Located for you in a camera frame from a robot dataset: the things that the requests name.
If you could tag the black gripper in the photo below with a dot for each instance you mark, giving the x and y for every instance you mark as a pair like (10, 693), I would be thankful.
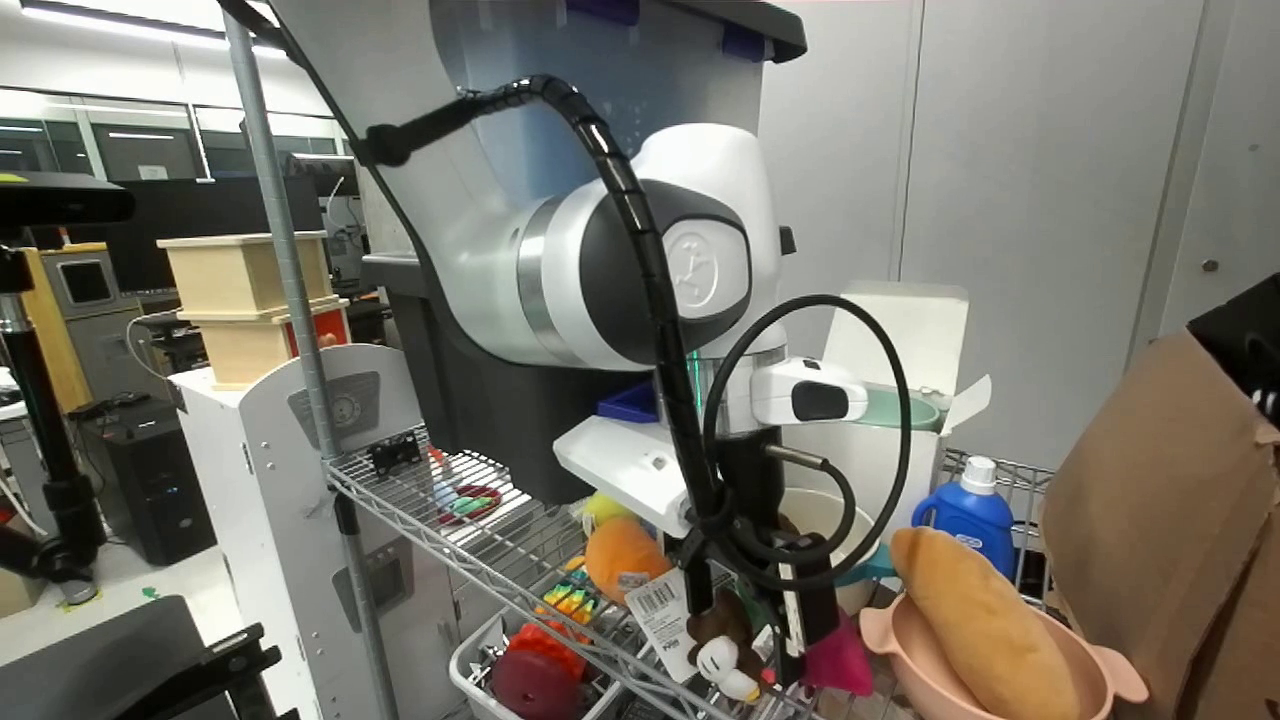
(763, 492)

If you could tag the brown plush doll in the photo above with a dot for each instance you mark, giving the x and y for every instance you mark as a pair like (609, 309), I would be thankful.
(721, 656)

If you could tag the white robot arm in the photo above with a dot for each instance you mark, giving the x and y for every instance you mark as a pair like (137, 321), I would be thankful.
(465, 212)

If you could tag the white barcode tag card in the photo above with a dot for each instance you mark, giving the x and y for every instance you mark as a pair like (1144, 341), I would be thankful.
(662, 620)

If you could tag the orange plush ball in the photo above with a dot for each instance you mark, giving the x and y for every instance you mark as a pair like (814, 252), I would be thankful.
(626, 556)

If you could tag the blue detergent bottle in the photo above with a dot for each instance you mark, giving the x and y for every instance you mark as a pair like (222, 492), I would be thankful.
(967, 523)

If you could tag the yellow plush ball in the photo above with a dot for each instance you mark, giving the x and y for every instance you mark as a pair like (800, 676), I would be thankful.
(601, 515)

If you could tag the mint green bowl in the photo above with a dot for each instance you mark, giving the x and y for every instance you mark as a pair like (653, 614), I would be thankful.
(923, 407)

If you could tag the white cardboard box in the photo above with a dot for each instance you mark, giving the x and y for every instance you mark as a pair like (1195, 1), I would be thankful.
(923, 334)

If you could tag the pack of coloured pieces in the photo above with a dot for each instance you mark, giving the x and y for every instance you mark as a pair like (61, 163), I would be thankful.
(460, 502)

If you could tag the large brown cardboard box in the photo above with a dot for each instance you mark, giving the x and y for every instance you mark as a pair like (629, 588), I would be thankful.
(1161, 533)

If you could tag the dark grey storage tote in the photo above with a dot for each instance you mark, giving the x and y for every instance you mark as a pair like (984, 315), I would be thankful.
(480, 424)

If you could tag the small black labelled box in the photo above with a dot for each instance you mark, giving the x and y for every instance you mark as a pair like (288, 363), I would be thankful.
(396, 456)

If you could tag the white grey cabinet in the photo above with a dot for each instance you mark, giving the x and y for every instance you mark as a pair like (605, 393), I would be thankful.
(264, 533)

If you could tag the clear plastic storage bin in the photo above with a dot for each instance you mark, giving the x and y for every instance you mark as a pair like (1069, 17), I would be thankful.
(664, 65)

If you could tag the metal shelf pole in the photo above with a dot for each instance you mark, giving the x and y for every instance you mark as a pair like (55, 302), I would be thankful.
(273, 174)

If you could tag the tan machine with screen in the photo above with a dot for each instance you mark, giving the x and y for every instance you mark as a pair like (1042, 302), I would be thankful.
(80, 307)

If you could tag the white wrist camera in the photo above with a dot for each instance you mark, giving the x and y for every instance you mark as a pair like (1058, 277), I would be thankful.
(814, 397)

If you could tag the black camera stand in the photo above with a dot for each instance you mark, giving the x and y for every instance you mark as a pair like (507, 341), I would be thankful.
(40, 401)

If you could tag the black wall monitor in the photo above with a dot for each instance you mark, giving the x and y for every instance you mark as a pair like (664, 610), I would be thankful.
(145, 153)

